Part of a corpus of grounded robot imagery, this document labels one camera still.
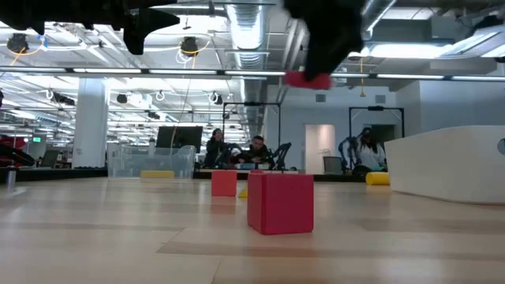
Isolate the red cube block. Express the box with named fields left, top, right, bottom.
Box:
left=247, top=172, right=316, bottom=237

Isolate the orange-red cube block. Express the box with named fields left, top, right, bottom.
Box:
left=211, top=170, right=238, bottom=198

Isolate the black table edge rail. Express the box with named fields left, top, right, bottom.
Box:
left=0, top=167, right=367, bottom=184

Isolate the black ceiling device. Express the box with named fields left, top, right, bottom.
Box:
left=6, top=32, right=29, bottom=54
left=180, top=35, right=200, bottom=57

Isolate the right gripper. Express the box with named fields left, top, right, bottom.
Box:
left=282, top=0, right=366, bottom=82

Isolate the black monitor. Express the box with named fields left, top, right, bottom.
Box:
left=155, top=125, right=204, bottom=155

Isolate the silver ceiling duct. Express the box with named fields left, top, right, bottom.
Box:
left=225, top=0, right=273, bottom=139

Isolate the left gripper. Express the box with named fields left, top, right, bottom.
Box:
left=0, top=0, right=181, bottom=56

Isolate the white plastic bin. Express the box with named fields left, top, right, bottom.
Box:
left=383, top=125, right=505, bottom=206

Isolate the overhead light bar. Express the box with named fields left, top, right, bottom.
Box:
left=0, top=65, right=505, bottom=82

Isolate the yellow long block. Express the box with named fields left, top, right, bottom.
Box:
left=140, top=170, right=176, bottom=180

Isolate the red and black machine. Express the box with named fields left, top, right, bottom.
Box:
left=0, top=134, right=36, bottom=168

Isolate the metal post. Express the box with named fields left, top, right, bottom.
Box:
left=5, top=165, right=18, bottom=191

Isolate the person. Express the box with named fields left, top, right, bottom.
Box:
left=356, top=127, right=388, bottom=175
left=235, top=135, right=276, bottom=170
left=203, top=128, right=230, bottom=170

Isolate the yellow cylinder block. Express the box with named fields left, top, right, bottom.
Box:
left=365, top=171, right=391, bottom=187

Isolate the grey chair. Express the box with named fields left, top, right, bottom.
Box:
left=323, top=155, right=344, bottom=175

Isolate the clear plastic bin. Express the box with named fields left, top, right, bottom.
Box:
left=107, top=144, right=197, bottom=181

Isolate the black rig frame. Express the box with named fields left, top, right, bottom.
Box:
left=222, top=101, right=282, bottom=170
left=348, top=106, right=406, bottom=170

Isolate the white square pillar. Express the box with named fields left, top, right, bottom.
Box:
left=72, top=77, right=110, bottom=170

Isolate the red rectangular block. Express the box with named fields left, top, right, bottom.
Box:
left=284, top=69, right=334, bottom=92

